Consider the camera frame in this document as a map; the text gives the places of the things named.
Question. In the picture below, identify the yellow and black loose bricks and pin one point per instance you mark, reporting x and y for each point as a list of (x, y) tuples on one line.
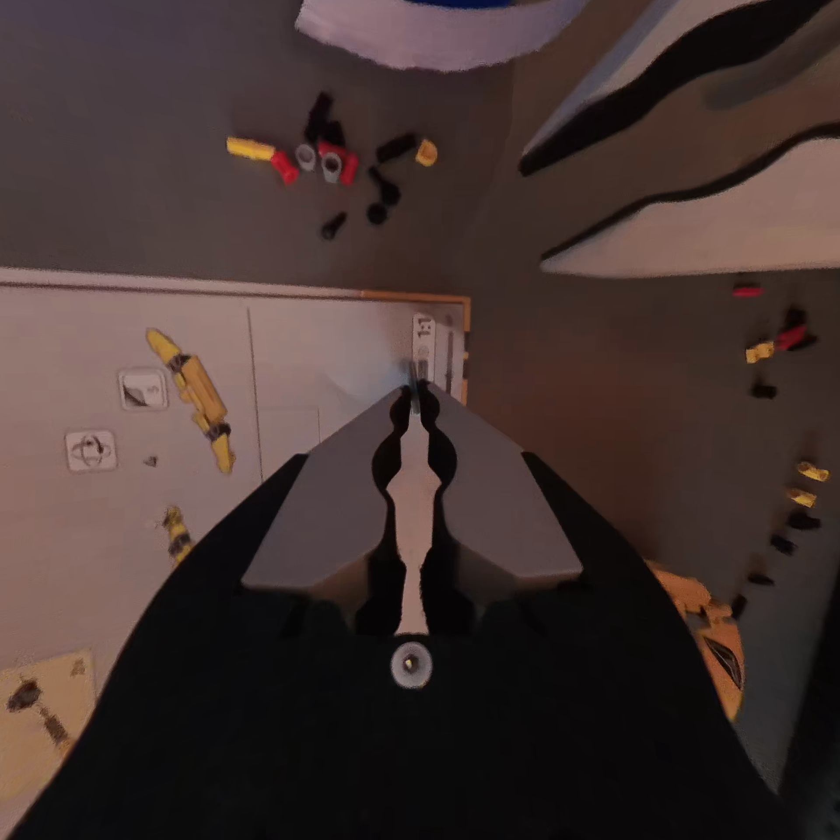
[(791, 338)]

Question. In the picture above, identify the patterned white paper bag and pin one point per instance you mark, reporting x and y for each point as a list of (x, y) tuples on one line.
[(446, 39)]

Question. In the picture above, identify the grey desk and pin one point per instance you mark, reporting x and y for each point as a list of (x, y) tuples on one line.
[(131, 164)]

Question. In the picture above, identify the yellow brick toy car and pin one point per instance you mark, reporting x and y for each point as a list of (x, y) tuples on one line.
[(712, 630)]

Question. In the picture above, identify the blue plastic bin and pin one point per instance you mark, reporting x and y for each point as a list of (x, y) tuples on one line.
[(459, 3)]

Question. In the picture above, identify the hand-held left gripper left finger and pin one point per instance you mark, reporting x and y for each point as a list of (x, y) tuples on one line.
[(321, 518)]

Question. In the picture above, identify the thin grey axle piece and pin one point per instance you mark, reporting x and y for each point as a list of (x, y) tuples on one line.
[(415, 380)]

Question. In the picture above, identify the cluster of tiny pin pieces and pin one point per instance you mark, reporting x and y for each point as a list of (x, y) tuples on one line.
[(328, 161)]

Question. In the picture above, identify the open instruction booklet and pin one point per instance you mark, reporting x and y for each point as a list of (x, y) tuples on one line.
[(98, 558)]

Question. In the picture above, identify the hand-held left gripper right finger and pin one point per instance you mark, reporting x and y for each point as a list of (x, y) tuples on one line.
[(505, 518)]

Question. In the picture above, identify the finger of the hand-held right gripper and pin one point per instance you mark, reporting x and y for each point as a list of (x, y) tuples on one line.
[(722, 229), (656, 46)]

